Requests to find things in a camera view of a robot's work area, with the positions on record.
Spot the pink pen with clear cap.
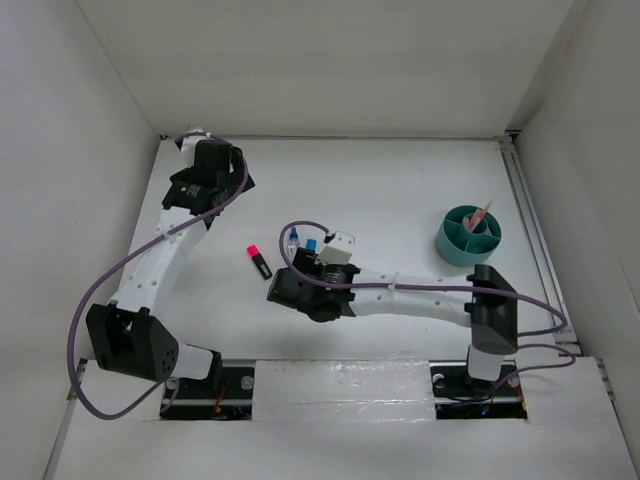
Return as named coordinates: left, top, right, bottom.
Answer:
left=466, top=201, right=493, bottom=232

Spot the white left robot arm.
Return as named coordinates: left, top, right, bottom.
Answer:
left=86, top=139, right=253, bottom=397

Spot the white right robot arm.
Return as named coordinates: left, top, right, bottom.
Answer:
left=267, top=249, right=518, bottom=394

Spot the blue and black highlighter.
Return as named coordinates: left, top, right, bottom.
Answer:
left=305, top=238, right=318, bottom=253

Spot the clear spray bottle blue cap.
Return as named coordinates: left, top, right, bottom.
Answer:
left=285, top=226, right=300, bottom=260

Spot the pink and black highlighter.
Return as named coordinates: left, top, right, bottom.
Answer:
left=246, top=244, right=273, bottom=280

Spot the teal round divided organizer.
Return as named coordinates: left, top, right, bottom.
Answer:
left=435, top=205, right=502, bottom=268

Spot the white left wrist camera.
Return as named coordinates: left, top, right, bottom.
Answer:
left=174, top=127, right=211, bottom=152

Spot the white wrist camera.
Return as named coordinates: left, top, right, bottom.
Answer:
left=316, top=231, right=356, bottom=265
left=174, top=127, right=211, bottom=152

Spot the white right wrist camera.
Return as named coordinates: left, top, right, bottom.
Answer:
left=316, top=231, right=356, bottom=265

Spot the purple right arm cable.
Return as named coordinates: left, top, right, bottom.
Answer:
left=278, top=220, right=579, bottom=406

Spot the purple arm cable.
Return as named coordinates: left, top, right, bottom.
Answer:
left=66, top=130, right=251, bottom=419
left=278, top=220, right=579, bottom=406

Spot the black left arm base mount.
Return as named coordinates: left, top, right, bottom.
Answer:
left=160, top=360, right=255, bottom=421

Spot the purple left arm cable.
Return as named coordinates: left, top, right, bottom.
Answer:
left=66, top=130, right=251, bottom=419

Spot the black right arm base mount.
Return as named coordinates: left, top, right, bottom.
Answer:
left=430, top=361, right=528, bottom=420

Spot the aluminium rail at right edge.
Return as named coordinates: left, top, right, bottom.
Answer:
left=496, top=130, right=582, bottom=356

